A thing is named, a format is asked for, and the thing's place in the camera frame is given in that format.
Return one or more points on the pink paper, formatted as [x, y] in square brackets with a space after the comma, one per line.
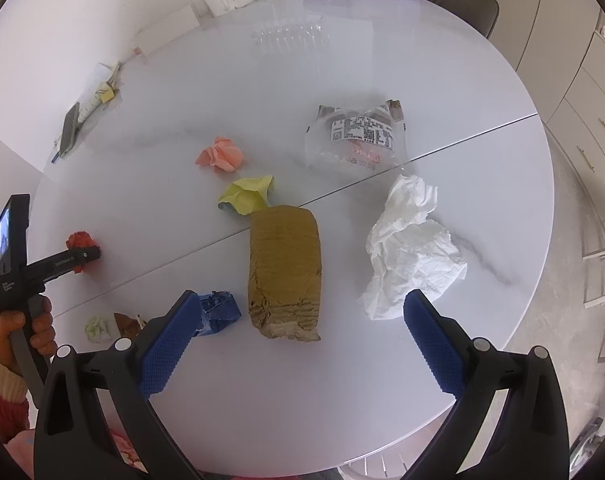
[221, 156]

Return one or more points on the white crumpled tissue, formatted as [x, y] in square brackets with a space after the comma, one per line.
[412, 252]

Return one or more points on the green white crumpled paper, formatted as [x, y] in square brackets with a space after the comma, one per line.
[98, 329]

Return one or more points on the white tube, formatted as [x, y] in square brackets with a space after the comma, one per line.
[93, 102]

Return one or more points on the clear labelled plastic wrapper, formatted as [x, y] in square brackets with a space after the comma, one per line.
[357, 135]

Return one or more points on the yellow sticky note pad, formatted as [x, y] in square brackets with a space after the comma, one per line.
[106, 92]

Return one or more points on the person's left forearm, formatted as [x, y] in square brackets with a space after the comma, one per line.
[2, 395]

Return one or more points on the yellow paper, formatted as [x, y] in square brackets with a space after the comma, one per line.
[247, 196]

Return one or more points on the brown paper package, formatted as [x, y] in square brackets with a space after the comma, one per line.
[285, 275]

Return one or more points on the beige drawer cabinet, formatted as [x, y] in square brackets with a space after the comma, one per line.
[577, 90]

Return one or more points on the white slotted trash bin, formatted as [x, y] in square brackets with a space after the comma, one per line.
[367, 467]

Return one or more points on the blue crumpled paper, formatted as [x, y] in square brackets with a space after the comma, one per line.
[220, 312]

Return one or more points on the red paper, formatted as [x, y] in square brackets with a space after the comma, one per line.
[80, 241]

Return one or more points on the brown crumpled wrapper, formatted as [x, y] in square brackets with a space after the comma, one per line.
[128, 324]

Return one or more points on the person's left hand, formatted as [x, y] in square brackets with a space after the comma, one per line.
[41, 327]

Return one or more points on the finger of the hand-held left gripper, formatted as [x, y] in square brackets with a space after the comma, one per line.
[85, 256]

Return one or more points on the grey phone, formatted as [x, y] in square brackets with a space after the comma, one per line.
[70, 127]

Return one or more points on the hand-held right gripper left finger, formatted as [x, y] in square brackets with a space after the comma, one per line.
[167, 350]

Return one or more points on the white flat box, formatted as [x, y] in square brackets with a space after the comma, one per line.
[167, 30]

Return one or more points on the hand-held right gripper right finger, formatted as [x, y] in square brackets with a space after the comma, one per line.
[435, 350]

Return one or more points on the dark chair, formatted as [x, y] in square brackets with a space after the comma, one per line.
[462, 2]

